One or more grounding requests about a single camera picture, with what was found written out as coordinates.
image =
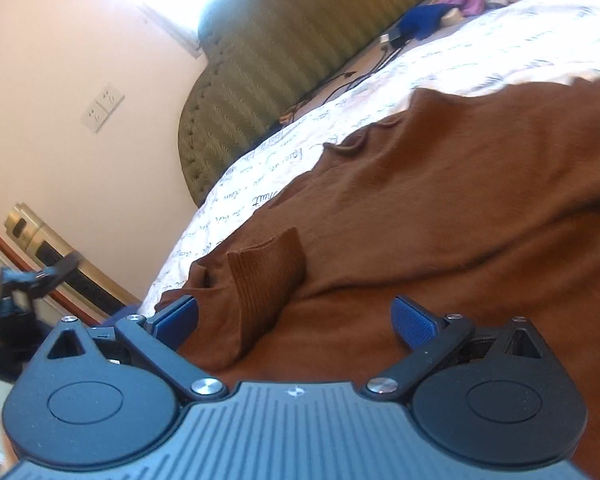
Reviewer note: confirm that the white charger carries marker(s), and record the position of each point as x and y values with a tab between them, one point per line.
392	38

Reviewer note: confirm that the white script-printed bedsheet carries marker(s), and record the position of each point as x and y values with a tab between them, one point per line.
290	160

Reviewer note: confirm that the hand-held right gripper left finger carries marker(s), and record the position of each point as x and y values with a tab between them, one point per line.
180	319

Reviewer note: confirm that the white wall socket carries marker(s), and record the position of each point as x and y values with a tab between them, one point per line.
102	108

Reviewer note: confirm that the green striped upholstered headboard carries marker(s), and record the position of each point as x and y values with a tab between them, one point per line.
290	55

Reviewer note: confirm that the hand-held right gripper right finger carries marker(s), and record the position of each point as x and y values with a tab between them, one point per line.
414	327

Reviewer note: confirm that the blue cloth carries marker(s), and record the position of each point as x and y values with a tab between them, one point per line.
425	20

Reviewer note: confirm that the gold black bedside panel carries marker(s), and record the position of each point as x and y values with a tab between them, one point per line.
55	245

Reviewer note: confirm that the brown knit sweater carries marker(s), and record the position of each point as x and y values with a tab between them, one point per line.
430	210

